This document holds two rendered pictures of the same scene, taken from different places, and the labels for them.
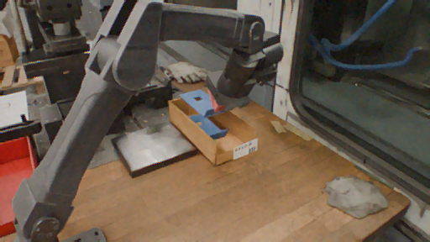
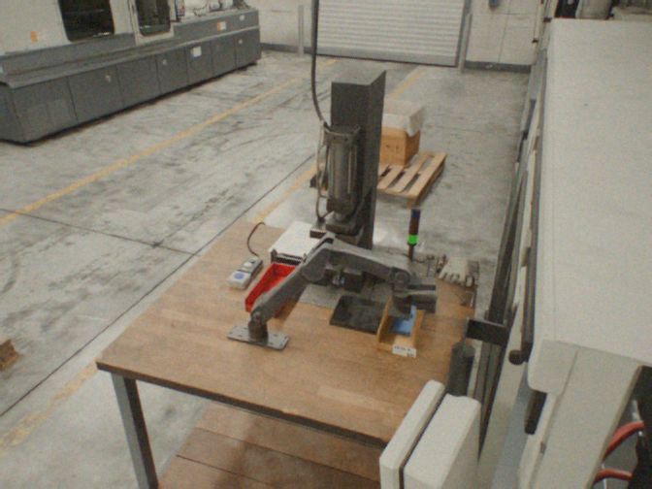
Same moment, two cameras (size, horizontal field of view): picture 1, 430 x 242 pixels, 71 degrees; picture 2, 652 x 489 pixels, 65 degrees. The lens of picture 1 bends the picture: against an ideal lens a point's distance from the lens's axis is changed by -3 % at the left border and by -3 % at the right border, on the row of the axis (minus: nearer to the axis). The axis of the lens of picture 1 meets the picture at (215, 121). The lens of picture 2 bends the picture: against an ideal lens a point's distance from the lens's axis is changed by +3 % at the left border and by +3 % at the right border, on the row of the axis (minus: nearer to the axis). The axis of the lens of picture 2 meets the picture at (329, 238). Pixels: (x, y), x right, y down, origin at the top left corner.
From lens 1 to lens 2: 110 cm
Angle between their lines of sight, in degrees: 42
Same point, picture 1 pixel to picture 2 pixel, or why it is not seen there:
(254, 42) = (399, 283)
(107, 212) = (300, 332)
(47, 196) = (263, 305)
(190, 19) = (352, 258)
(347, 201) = not seen: hidden behind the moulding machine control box
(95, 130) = (291, 288)
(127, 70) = (308, 271)
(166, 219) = (318, 354)
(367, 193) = not seen: hidden behind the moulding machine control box
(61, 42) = (332, 225)
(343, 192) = not seen: hidden behind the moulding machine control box
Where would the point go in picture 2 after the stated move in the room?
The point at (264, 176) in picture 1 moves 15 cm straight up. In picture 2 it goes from (394, 374) to (399, 336)
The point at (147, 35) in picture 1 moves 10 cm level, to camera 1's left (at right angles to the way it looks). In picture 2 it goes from (320, 260) to (299, 245)
